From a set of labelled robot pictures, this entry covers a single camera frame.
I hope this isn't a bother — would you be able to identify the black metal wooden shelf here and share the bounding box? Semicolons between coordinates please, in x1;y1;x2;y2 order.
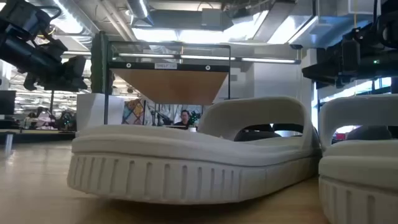
104;41;232;126

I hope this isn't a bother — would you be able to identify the long ceiling light tube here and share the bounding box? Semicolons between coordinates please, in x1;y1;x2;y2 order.
62;51;302;65

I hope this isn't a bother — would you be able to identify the colourful painting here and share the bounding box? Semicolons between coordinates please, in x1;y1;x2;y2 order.
121;98;146;126

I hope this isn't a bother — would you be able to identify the white hexagonal plant pot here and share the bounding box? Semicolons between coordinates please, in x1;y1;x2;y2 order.
76;92;126;132

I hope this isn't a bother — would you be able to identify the green cactus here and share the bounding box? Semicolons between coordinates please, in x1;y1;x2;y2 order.
90;30;114;95

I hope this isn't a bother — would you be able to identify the black monitor screen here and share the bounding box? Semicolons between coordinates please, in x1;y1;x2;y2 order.
0;90;17;116

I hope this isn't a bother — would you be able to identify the person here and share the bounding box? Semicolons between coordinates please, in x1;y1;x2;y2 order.
172;109;193;129

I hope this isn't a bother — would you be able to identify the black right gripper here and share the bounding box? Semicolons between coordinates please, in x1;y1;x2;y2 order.
301;39;363;90

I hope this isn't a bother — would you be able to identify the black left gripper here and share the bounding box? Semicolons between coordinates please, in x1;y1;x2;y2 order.
40;55;89;93

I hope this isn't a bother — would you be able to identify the dark background desk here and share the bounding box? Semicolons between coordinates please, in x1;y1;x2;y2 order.
0;129;76;144

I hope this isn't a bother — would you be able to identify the beige slide sandal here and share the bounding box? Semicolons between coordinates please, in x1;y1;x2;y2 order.
317;94;398;224
67;95;323;205

